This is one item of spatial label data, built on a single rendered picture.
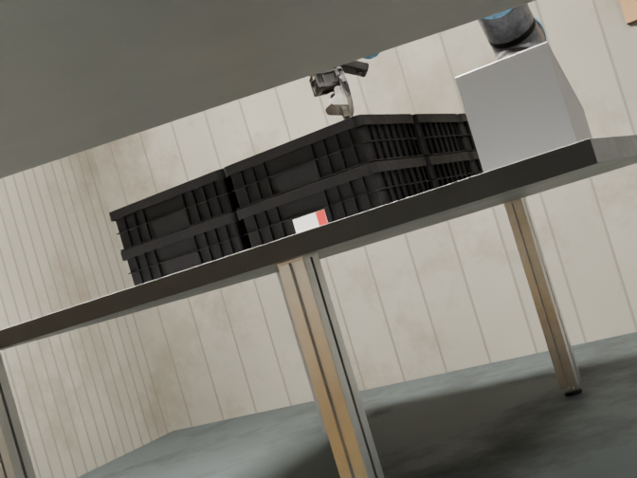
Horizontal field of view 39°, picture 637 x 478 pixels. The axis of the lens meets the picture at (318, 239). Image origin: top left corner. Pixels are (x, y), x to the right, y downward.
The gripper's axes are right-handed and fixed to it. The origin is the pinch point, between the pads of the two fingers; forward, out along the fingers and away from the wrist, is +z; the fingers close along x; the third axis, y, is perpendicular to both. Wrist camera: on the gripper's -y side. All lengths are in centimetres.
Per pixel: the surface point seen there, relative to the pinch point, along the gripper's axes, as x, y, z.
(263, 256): 65, 45, 42
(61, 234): -245, 91, -51
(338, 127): 38.7, 15.8, 13.9
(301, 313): 60, 41, 54
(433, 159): 17.0, -11.5, 21.7
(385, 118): 33.1, 2.8, 12.8
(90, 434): -245, 103, 51
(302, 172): 28.8, 24.5, 19.2
